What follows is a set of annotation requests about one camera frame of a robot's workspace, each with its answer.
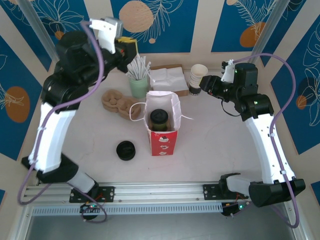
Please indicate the black plastic cup lid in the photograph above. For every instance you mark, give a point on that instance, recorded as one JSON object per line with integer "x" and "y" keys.
{"x": 158, "y": 115}

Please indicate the red white paper bag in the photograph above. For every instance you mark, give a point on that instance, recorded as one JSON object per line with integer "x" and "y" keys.
{"x": 163, "y": 145}

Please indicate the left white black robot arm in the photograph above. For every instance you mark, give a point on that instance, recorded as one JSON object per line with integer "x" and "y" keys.
{"x": 50, "y": 140}

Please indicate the mint green straw holder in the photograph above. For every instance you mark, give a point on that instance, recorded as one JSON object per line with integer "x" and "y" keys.
{"x": 138, "y": 87}

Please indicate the white paper napkins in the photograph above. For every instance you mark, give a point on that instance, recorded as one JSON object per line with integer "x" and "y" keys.
{"x": 167, "y": 77}

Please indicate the stack of white paper cups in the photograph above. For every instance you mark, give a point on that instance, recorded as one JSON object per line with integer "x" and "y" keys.
{"x": 198, "y": 71}

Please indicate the stack of brown cup carriers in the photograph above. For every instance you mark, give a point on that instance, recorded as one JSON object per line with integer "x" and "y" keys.
{"x": 112, "y": 100}

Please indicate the brown cardboard napkin box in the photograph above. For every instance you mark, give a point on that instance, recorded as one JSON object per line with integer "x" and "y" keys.
{"x": 183, "y": 92}

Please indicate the black controller board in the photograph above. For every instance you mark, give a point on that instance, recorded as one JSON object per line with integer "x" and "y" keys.
{"x": 230, "y": 210}
{"x": 87, "y": 208}

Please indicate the aluminium frame post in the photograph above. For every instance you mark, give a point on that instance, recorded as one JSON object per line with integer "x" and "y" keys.
{"x": 32, "y": 15}
{"x": 268, "y": 35}

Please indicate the aluminium mounting rail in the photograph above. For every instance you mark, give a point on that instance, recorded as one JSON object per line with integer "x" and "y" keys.
{"x": 160, "y": 190}

